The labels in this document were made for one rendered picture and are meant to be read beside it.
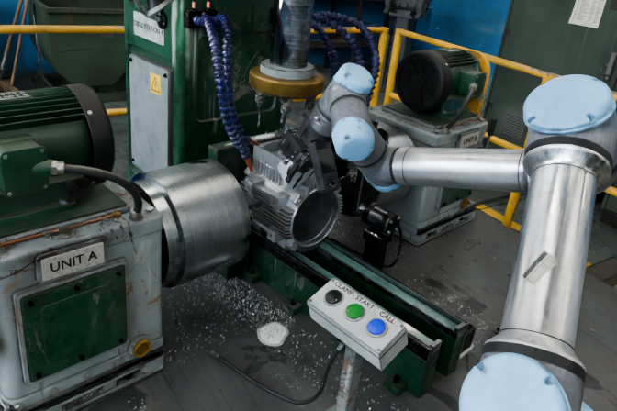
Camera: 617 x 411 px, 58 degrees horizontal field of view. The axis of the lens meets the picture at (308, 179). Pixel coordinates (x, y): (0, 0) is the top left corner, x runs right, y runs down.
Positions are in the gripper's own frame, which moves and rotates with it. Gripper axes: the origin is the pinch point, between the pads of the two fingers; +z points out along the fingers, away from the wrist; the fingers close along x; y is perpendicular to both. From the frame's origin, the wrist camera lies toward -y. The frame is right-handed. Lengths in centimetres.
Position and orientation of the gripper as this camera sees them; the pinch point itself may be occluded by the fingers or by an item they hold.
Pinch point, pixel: (290, 189)
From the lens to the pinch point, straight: 132.6
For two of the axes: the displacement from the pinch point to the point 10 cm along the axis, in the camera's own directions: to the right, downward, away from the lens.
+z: -4.3, 6.1, 6.7
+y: -5.4, -7.7, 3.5
